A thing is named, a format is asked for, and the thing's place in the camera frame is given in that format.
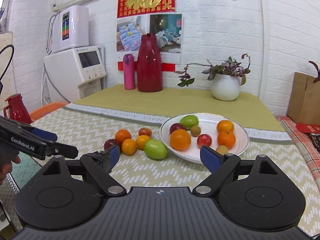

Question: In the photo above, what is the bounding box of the lower right tangerine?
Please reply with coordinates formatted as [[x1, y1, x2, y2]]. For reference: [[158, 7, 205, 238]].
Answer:
[[217, 131, 236, 149]]

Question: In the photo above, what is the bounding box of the black cable loop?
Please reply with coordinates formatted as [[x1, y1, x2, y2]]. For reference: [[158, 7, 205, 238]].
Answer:
[[0, 44, 15, 82]]

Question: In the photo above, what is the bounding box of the dark purple plum on plate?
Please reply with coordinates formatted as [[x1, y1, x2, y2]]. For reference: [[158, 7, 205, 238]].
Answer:
[[169, 123, 187, 134]]

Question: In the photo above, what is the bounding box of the yellow orange fruit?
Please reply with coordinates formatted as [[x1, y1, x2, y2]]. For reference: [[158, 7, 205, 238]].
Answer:
[[136, 135, 151, 150]]

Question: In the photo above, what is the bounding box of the white round plate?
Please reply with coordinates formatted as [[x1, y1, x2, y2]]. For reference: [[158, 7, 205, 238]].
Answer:
[[159, 113, 249, 163]]

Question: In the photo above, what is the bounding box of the person's left hand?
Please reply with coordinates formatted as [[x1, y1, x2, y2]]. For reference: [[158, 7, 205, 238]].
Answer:
[[0, 155, 21, 185]]

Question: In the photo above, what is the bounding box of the orange stool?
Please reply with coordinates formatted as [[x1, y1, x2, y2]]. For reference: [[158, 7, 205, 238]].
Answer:
[[30, 102, 67, 122]]

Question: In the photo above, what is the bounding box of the orange tangerine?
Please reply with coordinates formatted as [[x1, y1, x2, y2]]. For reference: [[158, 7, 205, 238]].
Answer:
[[114, 129, 132, 144]]

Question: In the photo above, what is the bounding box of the red plum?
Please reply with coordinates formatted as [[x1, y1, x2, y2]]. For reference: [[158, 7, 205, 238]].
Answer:
[[197, 134, 212, 148]]

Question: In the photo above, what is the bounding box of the red envelope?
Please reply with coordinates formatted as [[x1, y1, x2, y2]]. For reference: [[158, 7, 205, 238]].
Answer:
[[296, 123, 320, 134]]

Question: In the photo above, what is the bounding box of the small red kettle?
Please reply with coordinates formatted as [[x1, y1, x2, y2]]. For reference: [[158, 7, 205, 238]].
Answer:
[[3, 94, 33, 124]]

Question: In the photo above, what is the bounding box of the upper right orange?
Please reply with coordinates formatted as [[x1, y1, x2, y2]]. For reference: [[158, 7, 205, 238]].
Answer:
[[216, 120, 234, 133]]

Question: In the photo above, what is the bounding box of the large green fruit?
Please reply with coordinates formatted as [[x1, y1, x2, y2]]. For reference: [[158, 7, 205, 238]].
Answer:
[[144, 139, 168, 160]]

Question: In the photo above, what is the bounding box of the beige chevron table mat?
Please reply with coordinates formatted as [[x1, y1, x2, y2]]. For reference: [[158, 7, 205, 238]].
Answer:
[[0, 107, 320, 238]]

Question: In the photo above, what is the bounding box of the large orange on plate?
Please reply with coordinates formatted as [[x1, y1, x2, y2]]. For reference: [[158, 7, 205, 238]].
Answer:
[[170, 129, 191, 151]]

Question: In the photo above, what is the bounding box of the dark red thermos jug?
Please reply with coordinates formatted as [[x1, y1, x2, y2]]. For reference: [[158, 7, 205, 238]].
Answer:
[[137, 33, 163, 92]]

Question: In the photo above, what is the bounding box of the purple green trailing plant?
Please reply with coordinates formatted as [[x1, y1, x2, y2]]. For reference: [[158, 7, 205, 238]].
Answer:
[[175, 53, 251, 87]]

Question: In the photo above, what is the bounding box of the dark purple leaf plant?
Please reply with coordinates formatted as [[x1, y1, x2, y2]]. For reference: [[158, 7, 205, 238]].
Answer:
[[309, 60, 320, 84]]

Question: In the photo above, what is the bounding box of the olive green table mat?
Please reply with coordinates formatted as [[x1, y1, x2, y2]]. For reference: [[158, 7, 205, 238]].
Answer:
[[75, 85, 284, 132]]

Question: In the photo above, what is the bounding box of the green fruit on plate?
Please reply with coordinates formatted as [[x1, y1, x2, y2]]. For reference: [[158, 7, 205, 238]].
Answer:
[[180, 114, 199, 130]]

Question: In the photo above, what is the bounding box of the white ribbed plant pot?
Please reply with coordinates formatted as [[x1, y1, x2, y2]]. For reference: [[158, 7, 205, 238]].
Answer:
[[210, 74, 240, 101]]

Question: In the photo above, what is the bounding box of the small orange front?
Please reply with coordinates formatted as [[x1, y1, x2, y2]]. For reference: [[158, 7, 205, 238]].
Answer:
[[121, 139, 137, 155]]

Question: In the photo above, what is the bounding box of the bedding poster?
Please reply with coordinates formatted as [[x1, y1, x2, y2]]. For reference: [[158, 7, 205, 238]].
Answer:
[[116, 13, 183, 64]]

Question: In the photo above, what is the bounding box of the reddish green small fruit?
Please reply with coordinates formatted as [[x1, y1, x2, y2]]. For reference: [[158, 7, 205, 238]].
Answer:
[[138, 127, 152, 137]]

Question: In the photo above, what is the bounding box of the pink bottle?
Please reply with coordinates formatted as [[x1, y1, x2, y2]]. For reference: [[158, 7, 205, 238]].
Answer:
[[123, 54, 136, 90]]

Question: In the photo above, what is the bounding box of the white appliance with screen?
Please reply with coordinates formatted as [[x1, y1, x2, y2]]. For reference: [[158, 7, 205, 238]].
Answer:
[[44, 46, 106, 103]]

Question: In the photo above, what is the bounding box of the brown cardboard box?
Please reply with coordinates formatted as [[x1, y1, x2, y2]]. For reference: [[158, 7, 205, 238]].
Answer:
[[287, 72, 320, 125]]

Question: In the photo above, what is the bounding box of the brown longan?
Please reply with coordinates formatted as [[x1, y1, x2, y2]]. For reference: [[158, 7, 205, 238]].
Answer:
[[190, 125, 201, 137], [216, 145, 229, 155]]

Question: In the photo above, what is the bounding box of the plaid cloth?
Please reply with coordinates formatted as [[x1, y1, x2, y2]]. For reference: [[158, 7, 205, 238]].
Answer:
[[277, 116, 319, 188]]

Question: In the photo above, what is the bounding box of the white water purifier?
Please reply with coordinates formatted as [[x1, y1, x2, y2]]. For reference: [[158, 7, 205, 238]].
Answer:
[[52, 5, 89, 53]]

